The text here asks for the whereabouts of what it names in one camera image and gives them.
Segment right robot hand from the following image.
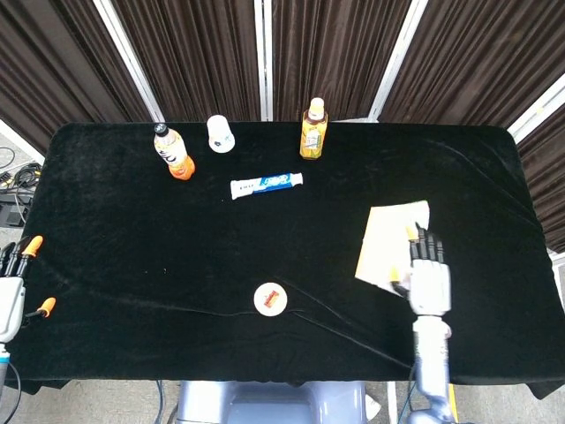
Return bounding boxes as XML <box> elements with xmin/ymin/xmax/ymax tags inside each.
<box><xmin>388</xmin><ymin>223</ymin><xmax>453</xmax><ymax>317</ymax></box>

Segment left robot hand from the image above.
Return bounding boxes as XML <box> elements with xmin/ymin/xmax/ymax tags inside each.
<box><xmin>0</xmin><ymin>235</ymin><xmax>57</xmax><ymax>344</ymax></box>

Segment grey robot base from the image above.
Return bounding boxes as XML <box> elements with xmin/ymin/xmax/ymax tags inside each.
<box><xmin>170</xmin><ymin>379</ymin><xmax>368</xmax><ymax>424</ymax></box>

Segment round white lid red label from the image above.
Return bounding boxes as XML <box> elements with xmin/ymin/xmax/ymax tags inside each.
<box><xmin>253</xmin><ymin>282</ymin><xmax>289</xmax><ymax>318</ymax></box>

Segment black velvet tablecloth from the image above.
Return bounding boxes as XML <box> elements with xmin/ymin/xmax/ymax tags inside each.
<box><xmin>5</xmin><ymin>121</ymin><xmax>558</xmax><ymax>400</ymax></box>

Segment yellow tea bottle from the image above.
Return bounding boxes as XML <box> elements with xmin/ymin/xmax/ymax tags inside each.
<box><xmin>299</xmin><ymin>97</ymin><xmax>329</xmax><ymax>161</ymax></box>

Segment blue white toothpaste tube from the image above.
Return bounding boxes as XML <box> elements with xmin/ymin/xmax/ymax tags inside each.
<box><xmin>230</xmin><ymin>171</ymin><xmax>305</xmax><ymax>201</ymax></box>

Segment orange drink bottle black cap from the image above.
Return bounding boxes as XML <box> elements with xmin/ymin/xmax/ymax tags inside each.
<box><xmin>153</xmin><ymin>123</ymin><xmax>196</xmax><ymax>181</ymax></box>

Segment white paper cup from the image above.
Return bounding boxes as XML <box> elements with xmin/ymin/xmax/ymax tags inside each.
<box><xmin>206</xmin><ymin>114</ymin><xmax>236</xmax><ymax>154</ymax></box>

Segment brown curtain partition screen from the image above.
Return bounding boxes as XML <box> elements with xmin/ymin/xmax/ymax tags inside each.
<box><xmin>0</xmin><ymin>0</ymin><xmax>565</xmax><ymax>254</ymax></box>

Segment black cables on floor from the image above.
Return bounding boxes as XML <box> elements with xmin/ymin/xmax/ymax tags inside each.
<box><xmin>0</xmin><ymin>147</ymin><xmax>43</xmax><ymax>208</ymax></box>

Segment blue cable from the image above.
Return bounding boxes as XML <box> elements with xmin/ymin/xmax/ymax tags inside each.
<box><xmin>396</xmin><ymin>382</ymin><xmax>418</xmax><ymax>424</ymax></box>

